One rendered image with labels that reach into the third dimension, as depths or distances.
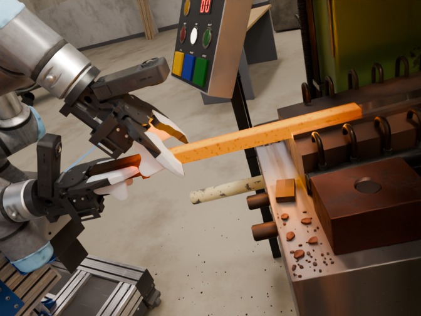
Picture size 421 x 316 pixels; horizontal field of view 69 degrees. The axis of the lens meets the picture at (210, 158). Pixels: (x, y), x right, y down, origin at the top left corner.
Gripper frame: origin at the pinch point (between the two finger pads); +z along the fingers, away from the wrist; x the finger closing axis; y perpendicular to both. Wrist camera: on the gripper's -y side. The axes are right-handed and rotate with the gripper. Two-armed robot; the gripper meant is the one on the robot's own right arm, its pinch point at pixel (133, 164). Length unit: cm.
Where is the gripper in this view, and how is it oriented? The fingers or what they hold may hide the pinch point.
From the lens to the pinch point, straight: 56.3
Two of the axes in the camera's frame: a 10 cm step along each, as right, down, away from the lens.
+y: 2.7, 8.2, 5.1
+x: 0.1, 5.3, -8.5
